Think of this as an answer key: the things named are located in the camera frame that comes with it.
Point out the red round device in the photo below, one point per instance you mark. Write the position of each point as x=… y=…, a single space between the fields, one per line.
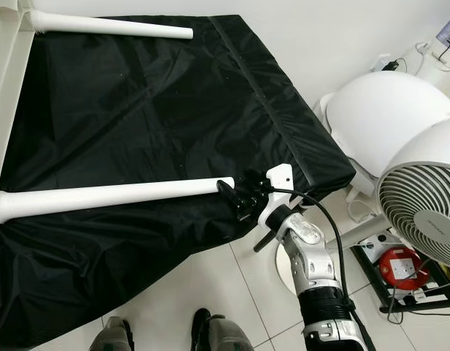
x=400 y=269

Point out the white fan head housing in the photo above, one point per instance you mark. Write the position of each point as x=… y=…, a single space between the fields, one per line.
x=426 y=150

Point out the black floor rail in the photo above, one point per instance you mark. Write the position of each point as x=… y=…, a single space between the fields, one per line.
x=440 y=292

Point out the black metal table brace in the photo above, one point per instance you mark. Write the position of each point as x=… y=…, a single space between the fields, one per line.
x=267 y=240

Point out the white plastic children table top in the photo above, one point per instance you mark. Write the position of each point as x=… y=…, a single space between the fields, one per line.
x=6 y=73

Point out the grey round fan grille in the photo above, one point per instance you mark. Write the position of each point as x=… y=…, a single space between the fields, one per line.
x=422 y=208

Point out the white rounded appliance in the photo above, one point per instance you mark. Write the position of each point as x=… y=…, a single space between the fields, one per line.
x=378 y=113

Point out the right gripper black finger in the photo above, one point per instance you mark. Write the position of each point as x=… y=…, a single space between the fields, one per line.
x=229 y=191

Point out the white round stand base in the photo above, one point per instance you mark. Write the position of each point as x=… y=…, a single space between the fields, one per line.
x=287 y=274

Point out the dark left robot foot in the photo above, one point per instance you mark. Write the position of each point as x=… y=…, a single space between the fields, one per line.
x=112 y=336

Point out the dark robot foot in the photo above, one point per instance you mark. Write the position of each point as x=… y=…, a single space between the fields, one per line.
x=225 y=335
x=112 y=336

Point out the dark right robot foot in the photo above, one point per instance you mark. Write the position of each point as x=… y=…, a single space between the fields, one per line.
x=225 y=335

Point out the white plastic table leg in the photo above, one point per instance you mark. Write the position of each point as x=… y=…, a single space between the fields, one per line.
x=108 y=25
x=108 y=197

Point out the black cloth table cover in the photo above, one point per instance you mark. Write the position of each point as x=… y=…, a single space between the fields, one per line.
x=145 y=110

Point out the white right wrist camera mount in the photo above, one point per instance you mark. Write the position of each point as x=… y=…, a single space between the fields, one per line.
x=280 y=179

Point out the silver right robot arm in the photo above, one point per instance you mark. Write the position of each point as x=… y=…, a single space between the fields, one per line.
x=309 y=252

